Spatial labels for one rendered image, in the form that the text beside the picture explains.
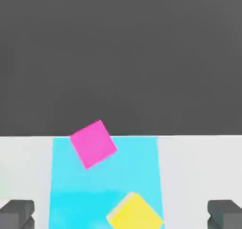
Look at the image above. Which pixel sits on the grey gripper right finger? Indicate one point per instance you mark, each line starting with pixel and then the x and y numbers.
pixel 226 213

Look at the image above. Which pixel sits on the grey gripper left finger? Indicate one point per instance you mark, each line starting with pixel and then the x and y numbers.
pixel 15 213

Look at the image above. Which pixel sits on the small yellow cube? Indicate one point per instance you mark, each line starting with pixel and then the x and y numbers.
pixel 135 213

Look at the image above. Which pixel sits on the small pink cube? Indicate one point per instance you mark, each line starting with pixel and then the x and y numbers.
pixel 93 145

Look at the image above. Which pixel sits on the large cyan box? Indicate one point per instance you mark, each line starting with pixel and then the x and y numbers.
pixel 79 195

